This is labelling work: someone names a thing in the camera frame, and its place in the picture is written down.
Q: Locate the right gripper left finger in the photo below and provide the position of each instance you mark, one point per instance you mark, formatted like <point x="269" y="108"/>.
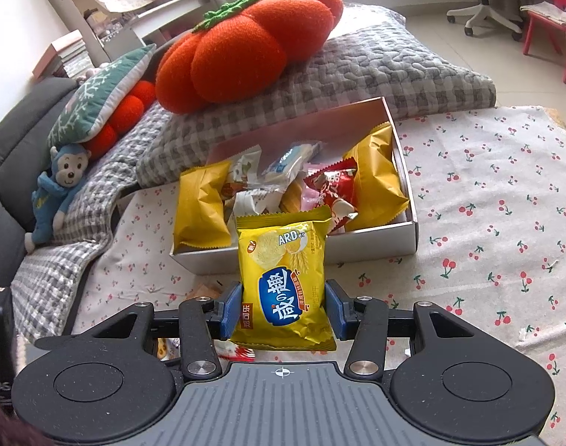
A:
<point x="200" y="323"/>

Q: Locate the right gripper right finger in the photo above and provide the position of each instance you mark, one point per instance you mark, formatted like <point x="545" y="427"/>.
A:
<point x="364" y="320"/>

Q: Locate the orange lotus cracker snack pack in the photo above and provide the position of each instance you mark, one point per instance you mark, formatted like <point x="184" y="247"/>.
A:
<point x="168" y="348"/>

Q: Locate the yellow chips snack bag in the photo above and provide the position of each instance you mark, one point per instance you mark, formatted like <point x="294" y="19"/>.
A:
<point x="281" y="261"/>

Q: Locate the clear white sandwich snack pack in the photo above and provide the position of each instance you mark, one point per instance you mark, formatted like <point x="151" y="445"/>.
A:
<point x="285" y="168"/>

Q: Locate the red white snack pack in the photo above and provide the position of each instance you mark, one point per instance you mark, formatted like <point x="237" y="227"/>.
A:
<point x="335" y="185"/>

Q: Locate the yellow snack bag left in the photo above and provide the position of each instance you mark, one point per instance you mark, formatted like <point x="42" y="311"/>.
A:
<point x="199" y="218"/>

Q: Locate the silver white snack pack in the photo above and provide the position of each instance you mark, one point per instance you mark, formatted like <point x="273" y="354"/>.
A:
<point x="244" y="193"/>

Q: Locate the yellow snack bag right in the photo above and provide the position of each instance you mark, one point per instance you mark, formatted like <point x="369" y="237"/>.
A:
<point x="377" y="194"/>

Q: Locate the pink snack bar pack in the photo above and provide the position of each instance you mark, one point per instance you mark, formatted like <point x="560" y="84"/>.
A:
<point x="309" y="197"/>

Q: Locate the blue monkey plush toy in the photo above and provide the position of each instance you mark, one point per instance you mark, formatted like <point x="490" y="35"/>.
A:
<point x="55" y="192"/>

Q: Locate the small orange plush cushion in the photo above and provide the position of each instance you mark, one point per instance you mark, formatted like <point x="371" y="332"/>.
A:
<point x="127" y="114"/>

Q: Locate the green leaf pattern pillow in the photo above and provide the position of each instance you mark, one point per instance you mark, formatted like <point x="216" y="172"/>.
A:
<point x="97" y="98"/>

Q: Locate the dark grey sofa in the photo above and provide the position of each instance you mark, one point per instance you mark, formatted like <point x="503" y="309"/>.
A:
<point x="23" y="155"/>

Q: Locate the orange pumpkin plush cushion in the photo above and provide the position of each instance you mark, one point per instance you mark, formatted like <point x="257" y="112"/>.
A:
<point x="238" y="50"/>

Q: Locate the stack of books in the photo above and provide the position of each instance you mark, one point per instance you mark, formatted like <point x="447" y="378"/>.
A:
<point x="66" y="57"/>

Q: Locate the grey checkered quilt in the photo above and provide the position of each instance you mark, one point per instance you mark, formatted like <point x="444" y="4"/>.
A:
<point x="373" y="57"/>

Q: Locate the white office chair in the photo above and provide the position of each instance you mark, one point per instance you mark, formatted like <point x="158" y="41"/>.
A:
<point x="482" y="11"/>

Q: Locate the red pink kids chair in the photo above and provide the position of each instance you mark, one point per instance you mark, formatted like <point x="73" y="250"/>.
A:
<point x="552" y="16"/>

